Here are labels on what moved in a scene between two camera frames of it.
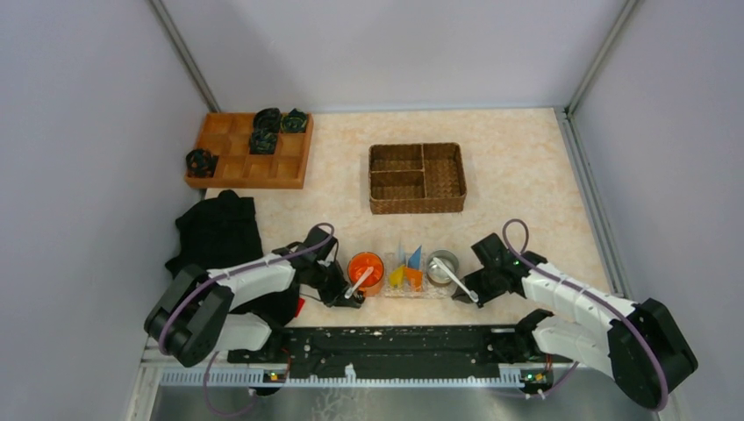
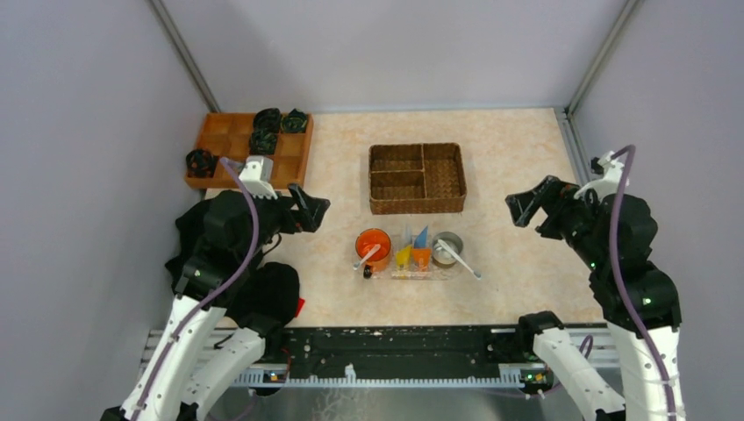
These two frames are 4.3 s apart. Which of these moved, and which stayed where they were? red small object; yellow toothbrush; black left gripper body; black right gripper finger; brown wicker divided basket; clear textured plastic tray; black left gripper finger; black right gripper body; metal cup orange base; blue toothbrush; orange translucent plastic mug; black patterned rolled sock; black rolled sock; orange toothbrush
Moved: yellow toothbrush; metal cup orange base; orange translucent plastic mug; clear textured plastic tray; black right gripper finger; blue toothbrush; black left gripper finger; black right gripper body; orange toothbrush; black left gripper body
Stayed: black rolled sock; black patterned rolled sock; brown wicker divided basket; red small object
